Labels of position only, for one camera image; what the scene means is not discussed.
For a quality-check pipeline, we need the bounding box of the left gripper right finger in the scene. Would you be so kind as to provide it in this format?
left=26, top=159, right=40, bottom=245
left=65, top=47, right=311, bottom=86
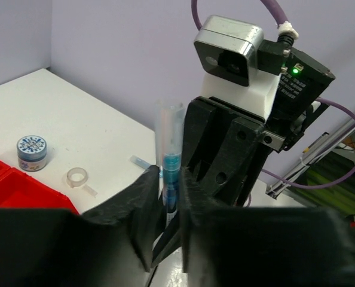
left=179, top=170, right=355, bottom=286

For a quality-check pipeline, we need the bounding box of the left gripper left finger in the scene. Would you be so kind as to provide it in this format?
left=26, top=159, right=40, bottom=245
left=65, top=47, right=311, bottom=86
left=0, top=165, right=160, bottom=286

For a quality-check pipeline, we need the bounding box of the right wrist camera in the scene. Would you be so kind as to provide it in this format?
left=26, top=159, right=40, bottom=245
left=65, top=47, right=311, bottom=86
left=194, top=15, right=299, bottom=122

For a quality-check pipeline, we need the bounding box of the clear pen cap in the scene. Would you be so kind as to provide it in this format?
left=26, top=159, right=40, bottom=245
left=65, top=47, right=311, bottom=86
left=154, top=99, right=185, bottom=210
left=83, top=185, right=97, bottom=197

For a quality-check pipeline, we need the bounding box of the red four-compartment tray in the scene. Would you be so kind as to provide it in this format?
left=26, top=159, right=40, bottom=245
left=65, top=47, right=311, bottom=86
left=0, top=160, right=78, bottom=214

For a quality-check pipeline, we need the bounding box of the blue pen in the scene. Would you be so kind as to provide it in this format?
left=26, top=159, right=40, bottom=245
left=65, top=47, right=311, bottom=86
left=163, top=154, right=181, bottom=226

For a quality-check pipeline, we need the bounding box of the blue highlighter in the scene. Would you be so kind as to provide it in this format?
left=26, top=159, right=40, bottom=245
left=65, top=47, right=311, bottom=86
left=130, top=155, right=151, bottom=170

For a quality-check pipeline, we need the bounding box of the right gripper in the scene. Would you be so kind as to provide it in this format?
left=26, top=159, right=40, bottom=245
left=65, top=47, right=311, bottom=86
left=182, top=96, right=274, bottom=206

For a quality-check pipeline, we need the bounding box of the clear tape roll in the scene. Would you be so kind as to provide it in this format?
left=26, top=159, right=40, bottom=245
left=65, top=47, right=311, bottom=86
left=66, top=167, right=88, bottom=188

